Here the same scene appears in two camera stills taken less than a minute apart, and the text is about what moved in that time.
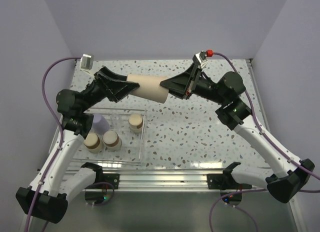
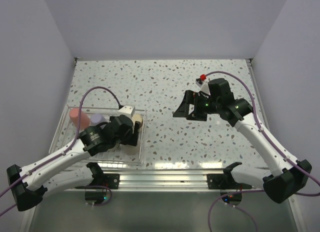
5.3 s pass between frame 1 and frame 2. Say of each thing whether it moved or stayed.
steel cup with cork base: stayed
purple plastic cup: stayed
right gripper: moved
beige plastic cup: moved
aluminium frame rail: stayed
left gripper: moved
